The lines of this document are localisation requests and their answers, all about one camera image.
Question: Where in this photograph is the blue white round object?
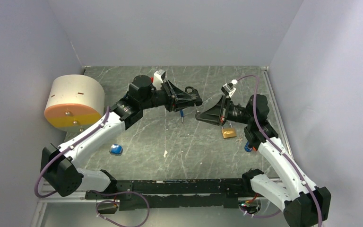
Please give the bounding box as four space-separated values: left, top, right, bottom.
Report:
109 144 123 156

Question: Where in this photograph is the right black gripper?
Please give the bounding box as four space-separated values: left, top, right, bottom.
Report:
196 95 253 126

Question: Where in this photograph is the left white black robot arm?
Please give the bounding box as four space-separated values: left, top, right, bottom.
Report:
34 75 202 199

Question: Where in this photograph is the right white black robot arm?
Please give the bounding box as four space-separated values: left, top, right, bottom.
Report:
195 95 331 227

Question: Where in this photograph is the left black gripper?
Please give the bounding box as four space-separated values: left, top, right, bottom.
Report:
140 79 196 112

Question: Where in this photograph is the black padlock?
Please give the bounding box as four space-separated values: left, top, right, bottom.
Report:
184 86 199 99

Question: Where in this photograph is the beige yellow cylinder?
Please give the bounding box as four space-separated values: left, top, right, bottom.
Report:
43 74 105 132

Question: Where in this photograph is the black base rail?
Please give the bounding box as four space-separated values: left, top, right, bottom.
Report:
85 178 261 211

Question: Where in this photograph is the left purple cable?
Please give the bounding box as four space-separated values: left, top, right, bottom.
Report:
34 106 151 227

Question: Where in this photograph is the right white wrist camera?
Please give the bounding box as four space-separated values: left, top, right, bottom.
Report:
221 79 238 98

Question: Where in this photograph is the blue cable lock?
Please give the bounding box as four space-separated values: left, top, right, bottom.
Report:
122 94 185 124

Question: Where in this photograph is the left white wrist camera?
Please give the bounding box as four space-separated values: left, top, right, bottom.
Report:
152 70 166 90

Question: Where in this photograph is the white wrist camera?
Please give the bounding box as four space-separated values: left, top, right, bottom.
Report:
221 79 238 98
152 70 166 90

